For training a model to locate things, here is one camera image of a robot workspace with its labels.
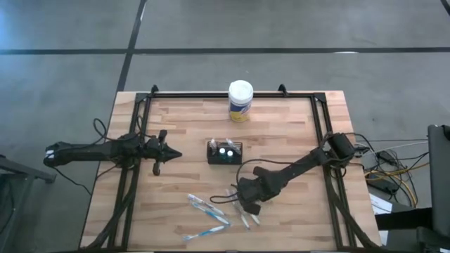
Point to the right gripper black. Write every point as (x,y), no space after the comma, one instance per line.
(260,188)

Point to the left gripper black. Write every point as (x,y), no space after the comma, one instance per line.
(153,149)

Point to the green white toothbrush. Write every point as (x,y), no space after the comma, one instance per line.
(255,219)

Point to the white pink toothbrush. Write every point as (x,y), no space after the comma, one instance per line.
(212,143)

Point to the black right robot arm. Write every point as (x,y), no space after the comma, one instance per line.
(302,165)

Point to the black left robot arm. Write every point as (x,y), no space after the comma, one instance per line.
(88,152)

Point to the white blue wipes canister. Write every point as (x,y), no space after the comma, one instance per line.
(240,93)

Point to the white paper sheet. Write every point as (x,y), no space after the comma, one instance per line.
(379,205)

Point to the black power brick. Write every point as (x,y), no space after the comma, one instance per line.
(385,185)

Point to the black beam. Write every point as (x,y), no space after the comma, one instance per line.
(400,219)

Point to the black metal stand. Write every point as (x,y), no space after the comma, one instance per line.
(24,172)

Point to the black flat screen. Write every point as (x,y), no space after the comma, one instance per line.
(439,175)

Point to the black aluminium table frame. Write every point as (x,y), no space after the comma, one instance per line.
(175,95)

